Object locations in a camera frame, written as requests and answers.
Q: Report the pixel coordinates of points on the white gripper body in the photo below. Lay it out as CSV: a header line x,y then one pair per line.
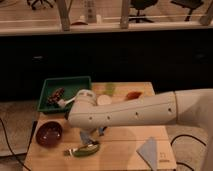
x,y
88,131

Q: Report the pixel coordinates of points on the blue sponge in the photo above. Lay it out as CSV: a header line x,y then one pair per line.
x,y
89,139

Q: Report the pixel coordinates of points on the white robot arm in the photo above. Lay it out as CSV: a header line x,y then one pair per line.
x,y
186,107

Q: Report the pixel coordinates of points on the orange bowl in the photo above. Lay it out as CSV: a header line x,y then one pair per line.
x,y
133,95

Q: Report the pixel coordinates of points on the purple bowl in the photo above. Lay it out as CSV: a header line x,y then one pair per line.
x,y
49,134

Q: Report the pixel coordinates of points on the white round container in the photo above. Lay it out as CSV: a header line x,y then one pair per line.
x,y
104,100

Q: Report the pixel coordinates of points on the light green translucent item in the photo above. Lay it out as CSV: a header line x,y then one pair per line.
x,y
109,89

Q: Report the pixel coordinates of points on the white dish brush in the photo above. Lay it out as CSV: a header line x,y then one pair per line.
x,y
62,103

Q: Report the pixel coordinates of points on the grey folded cloth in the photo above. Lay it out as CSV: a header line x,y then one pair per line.
x,y
148,152

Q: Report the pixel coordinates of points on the green plastic tray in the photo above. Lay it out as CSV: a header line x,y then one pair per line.
x,y
55,89

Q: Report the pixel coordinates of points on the black office chair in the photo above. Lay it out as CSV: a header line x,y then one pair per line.
x,y
140,5
190,4
35,4

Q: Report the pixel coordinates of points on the black office chair left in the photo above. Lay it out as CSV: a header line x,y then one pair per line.
x,y
35,4

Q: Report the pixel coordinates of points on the black office chair right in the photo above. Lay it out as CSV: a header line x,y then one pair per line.
x,y
190,4

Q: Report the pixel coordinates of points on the wooden post middle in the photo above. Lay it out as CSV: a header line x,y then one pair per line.
x,y
124,20

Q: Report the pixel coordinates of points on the wooden post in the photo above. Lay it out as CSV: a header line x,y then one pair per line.
x,y
124,20
63,13

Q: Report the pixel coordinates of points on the wooden post left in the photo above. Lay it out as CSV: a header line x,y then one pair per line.
x,y
63,13

